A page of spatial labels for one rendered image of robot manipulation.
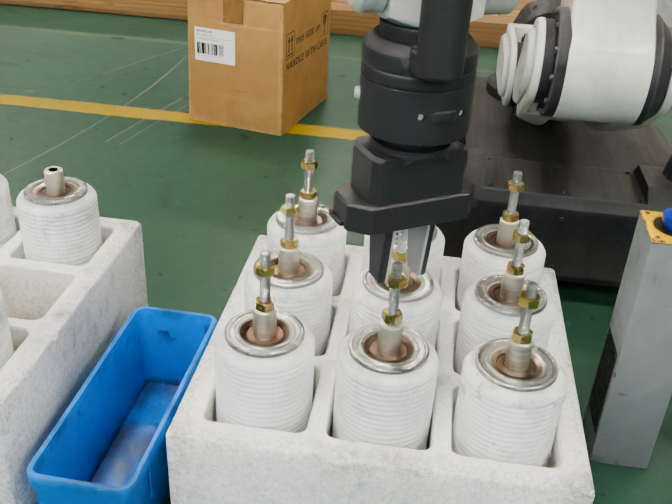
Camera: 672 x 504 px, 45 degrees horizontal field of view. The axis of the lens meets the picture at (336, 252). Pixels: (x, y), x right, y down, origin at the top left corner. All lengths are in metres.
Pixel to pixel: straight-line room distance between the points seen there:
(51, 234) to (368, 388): 0.47
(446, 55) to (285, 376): 0.34
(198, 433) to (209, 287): 0.56
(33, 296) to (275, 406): 0.41
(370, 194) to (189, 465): 0.32
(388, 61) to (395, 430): 0.34
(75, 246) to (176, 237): 0.43
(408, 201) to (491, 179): 0.63
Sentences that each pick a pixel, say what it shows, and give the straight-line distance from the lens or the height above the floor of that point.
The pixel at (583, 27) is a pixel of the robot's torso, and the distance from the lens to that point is 1.08.
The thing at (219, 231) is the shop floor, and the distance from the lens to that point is 1.46.
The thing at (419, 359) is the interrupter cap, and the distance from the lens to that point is 0.75.
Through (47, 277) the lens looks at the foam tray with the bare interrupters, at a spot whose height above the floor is 0.17.
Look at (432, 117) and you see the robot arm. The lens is 0.60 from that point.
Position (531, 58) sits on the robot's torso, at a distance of 1.09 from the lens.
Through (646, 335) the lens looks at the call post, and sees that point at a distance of 0.96.
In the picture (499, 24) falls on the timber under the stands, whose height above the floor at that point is 0.08.
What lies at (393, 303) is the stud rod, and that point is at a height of 0.31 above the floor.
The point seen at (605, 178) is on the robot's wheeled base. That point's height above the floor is 0.19.
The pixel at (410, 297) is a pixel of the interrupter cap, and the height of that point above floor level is 0.25.
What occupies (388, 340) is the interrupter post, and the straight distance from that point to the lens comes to 0.74.
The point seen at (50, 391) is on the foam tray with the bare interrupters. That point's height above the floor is 0.12.
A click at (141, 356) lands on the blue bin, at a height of 0.05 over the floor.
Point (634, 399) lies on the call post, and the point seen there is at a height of 0.11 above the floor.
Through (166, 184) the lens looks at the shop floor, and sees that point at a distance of 1.64.
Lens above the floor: 0.70
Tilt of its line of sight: 30 degrees down
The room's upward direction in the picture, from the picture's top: 3 degrees clockwise
